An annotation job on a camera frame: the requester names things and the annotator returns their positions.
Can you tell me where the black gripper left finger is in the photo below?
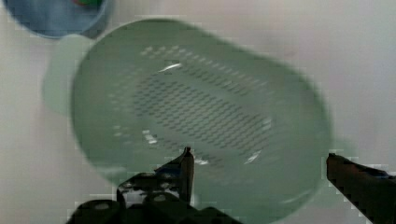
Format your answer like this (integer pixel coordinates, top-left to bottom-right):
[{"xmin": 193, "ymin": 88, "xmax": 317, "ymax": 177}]
[{"xmin": 117, "ymin": 147, "xmax": 194, "ymax": 205}]

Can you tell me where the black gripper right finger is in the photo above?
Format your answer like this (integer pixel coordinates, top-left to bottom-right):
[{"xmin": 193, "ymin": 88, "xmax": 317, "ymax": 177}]
[{"xmin": 326, "ymin": 153, "xmax": 396, "ymax": 224}]

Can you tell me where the blue bowl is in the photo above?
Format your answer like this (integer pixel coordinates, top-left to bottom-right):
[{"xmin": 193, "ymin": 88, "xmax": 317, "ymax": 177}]
[{"xmin": 1, "ymin": 0, "xmax": 114, "ymax": 39}]

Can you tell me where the light green strainer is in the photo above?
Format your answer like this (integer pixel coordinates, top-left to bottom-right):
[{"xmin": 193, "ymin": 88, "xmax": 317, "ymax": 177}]
[{"xmin": 43, "ymin": 19, "xmax": 332, "ymax": 224}]

